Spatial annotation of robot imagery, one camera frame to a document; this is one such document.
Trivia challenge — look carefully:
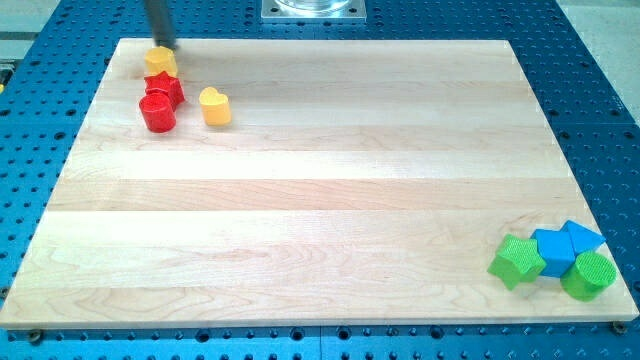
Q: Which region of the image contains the yellow hexagon block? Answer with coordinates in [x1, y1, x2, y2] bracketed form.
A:
[144, 46, 178, 77]

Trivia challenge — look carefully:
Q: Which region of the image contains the green star block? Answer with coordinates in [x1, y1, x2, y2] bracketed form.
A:
[487, 234, 547, 290]

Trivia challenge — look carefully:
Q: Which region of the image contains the grey pusher rod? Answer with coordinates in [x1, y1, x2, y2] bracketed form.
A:
[143, 0, 176, 49]

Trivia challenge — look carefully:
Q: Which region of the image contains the board stopper bolt right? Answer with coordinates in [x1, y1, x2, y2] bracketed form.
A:
[610, 321, 627, 335]

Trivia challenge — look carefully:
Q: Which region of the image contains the green cylinder block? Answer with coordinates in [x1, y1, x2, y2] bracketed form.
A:
[560, 251, 617, 302]

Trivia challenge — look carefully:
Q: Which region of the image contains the red cylinder block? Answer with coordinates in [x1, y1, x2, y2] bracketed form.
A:
[139, 93, 176, 133]

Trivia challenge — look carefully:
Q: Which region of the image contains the red star block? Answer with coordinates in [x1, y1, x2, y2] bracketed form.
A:
[144, 71, 185, 111]

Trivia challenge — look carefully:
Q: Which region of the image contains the blue triangle block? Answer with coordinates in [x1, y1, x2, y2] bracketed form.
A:
[561, 220, 606, 255]

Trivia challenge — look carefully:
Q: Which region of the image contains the blue cube block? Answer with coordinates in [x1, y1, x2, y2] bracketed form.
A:
[531, 229, 575, 278]

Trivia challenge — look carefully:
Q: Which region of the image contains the board stopper bolt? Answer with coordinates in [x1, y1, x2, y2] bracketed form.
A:
[26, 329, 43, 344]
[610, 321, 627, 335]

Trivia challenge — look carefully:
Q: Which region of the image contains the wooden board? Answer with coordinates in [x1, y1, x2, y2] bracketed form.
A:
[1, 38, 638, 329]

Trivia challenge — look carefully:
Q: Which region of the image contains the yellow heart block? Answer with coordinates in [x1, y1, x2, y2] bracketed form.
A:
[199, 87, 232, 126]

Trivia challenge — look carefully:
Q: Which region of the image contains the board stopper bolt left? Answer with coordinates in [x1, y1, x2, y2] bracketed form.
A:
[26, 329, 43, 344]

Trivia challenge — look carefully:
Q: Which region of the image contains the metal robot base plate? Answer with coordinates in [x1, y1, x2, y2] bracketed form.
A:
[260, 0, 367, 22]

